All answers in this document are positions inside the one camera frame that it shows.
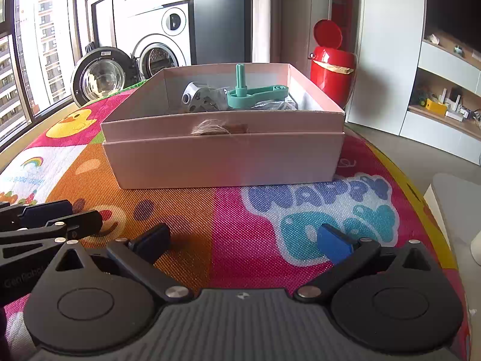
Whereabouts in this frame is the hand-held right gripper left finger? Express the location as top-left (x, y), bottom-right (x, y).
top-left (56, 223), bottom-right (193, 303)

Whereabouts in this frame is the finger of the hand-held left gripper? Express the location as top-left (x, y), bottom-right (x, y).
top-left (0, 200), bottom-right (74, 232)
top-left (0, 211), bottom-right (103, 248)

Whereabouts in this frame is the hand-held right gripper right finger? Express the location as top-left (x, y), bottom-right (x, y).
top-left (295, 224), bottom-right (433, 303)

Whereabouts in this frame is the pink cardboard box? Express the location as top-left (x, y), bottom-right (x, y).
top-left (101, 63), bottom-right (345, 189)

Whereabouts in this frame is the colourful cartoon play mat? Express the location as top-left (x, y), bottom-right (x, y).
top-left (0, 83), bottom-right (474, 361)

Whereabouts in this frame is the twine bow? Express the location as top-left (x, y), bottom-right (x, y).
top-left (190, 119), bottom-right (231, 136)

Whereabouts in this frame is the round washing machine door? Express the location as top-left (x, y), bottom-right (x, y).
top-left (71, 47), bottom-right (133, 108)

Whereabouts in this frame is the grey white plug adapter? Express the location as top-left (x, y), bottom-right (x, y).
top-left (182, 82), bottom-right (227, 114)

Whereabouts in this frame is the teal plastic tool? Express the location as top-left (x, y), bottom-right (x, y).
top-left (227, 64), bottom-right (291, 111)

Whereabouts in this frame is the yellow box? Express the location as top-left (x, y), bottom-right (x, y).
top-left (425, 99), bottom-right (448, 116)

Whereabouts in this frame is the red trash can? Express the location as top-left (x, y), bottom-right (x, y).
top-left (310, 19), bottom-right (358, 108)

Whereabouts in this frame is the white router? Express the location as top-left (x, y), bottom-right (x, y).
top-left (440, 88), bottom-right (466, 122)

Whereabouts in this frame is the white wooden shelf cabinet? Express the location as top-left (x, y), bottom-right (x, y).
top-left (344, 0), bottom-right (481, 167)

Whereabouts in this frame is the silver dryer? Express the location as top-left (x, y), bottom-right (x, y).
top-left (124, 0), bottom-right (193, 39)

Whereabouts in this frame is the black window frame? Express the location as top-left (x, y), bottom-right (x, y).
top-left (0, 0), bottom-right (78, 153)

